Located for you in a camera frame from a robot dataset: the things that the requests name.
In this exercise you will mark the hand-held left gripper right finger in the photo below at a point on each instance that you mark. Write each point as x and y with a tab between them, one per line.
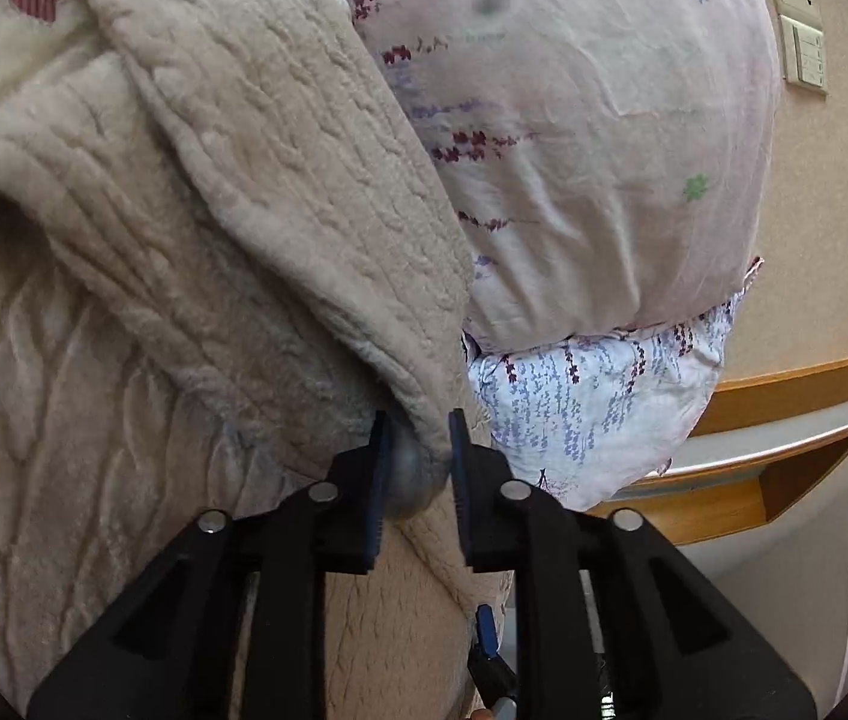
458	480

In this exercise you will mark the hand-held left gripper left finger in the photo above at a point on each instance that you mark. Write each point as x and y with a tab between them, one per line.
375	499

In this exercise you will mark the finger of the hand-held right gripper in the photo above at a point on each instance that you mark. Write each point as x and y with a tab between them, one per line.
485	630

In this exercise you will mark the beige quilted blanket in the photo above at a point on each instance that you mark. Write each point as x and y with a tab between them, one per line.
244	165

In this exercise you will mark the lavender print pillow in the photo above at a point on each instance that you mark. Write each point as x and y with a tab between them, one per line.
581	405

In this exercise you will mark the wooden bedside shelf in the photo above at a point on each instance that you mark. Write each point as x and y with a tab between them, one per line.
709	506

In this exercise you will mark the wooden headboard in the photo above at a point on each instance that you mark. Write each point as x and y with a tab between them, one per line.
806	386

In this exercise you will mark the pink floral pillow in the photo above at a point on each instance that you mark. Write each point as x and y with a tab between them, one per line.
581	127

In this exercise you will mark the white wall switch panel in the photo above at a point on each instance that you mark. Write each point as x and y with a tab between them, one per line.
805	52

